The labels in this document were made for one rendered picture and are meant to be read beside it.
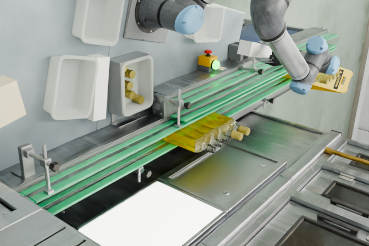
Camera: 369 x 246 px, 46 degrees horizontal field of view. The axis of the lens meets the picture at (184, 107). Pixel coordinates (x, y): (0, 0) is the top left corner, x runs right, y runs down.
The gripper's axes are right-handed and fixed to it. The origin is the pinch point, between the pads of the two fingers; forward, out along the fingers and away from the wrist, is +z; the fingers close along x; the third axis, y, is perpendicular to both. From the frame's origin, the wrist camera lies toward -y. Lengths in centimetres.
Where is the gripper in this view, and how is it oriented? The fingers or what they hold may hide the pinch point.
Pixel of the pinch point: (260, 50)
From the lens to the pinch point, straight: 198.5
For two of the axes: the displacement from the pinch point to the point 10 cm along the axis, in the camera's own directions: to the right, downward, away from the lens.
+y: -5.9, 0.3, -8.1
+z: -7.8, -2.6, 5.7
